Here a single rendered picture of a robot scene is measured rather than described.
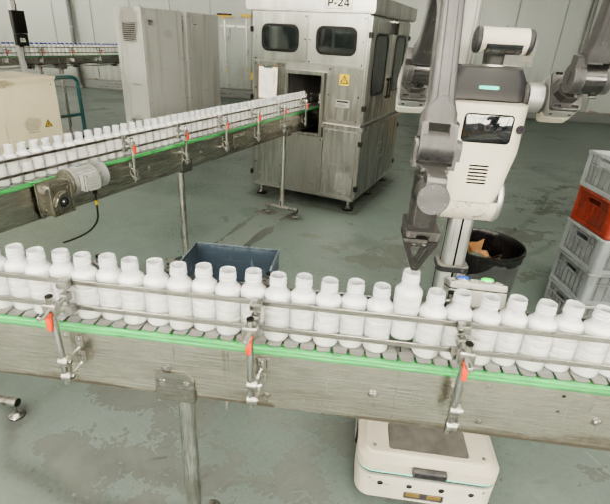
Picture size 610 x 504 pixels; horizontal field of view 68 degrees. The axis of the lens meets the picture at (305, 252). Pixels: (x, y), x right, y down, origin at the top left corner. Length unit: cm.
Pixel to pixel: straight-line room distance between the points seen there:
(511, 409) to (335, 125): 375
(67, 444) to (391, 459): 138
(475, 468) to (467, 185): 104
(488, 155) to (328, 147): 328
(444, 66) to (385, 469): 144
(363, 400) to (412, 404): 11
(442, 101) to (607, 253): 240
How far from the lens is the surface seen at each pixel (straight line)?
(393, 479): 194
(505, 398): 116
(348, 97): 455
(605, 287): 333
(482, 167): 153
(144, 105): 693
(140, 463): 220
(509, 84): 159
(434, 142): 88
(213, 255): 170
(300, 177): 489
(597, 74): 150
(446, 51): 96
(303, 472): 210
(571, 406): 121
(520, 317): 108
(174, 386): 120
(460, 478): 194
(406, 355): 109
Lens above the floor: 165
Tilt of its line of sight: 26 degrees down
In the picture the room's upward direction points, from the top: 3 degrees clockwise
